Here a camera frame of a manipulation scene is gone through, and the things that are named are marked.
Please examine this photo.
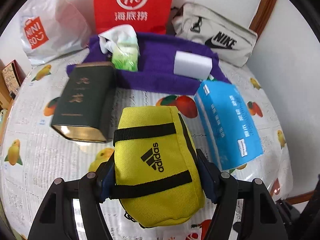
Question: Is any blue tissue pack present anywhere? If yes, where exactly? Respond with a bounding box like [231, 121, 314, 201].
[194, 80, 263, 171]

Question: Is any yellow Adidas pouch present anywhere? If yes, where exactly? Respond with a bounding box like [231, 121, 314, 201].
[107, 106, 204, 228]

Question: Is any white sponge block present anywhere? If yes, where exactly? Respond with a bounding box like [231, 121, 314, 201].
[174, 50, 213, 80]

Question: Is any light green tissue packet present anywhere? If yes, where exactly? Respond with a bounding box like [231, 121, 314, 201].
[111, 43, 139, 72]

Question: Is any white cloth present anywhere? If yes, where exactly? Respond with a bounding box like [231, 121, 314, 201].
[98, 24, 138, 54]

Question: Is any small white drawstring sachet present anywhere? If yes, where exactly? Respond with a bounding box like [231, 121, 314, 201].
[185, 219, 212, 240]

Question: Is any fruit print tablecloth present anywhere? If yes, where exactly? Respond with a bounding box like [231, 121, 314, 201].
[1, 48, 293, 239]

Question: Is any dark green tea tin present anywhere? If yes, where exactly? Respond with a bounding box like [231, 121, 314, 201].
[50, 62, 116, 143]

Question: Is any wooden bedside table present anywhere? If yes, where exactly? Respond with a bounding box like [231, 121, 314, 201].
[0, 73, 12, 109]

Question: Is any patterned book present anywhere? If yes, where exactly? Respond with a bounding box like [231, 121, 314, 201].
[2, 60, 26, 99]

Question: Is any purple towel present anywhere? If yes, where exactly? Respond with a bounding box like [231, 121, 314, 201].
[66, 31, 231, 96]

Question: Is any grey Nike waist bag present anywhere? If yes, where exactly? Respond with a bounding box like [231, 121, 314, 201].
[172, 2, 258, 67]

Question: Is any white Miniso plastic bag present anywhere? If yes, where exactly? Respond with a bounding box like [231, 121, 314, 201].
[18, 0, 91, 66]

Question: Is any red Haidilao paper bag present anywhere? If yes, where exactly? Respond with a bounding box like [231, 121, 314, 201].
[94, 0, 172, 34]

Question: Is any brown wooden door frame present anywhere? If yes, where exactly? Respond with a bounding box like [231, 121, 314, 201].
[249, 0, 277, 38]

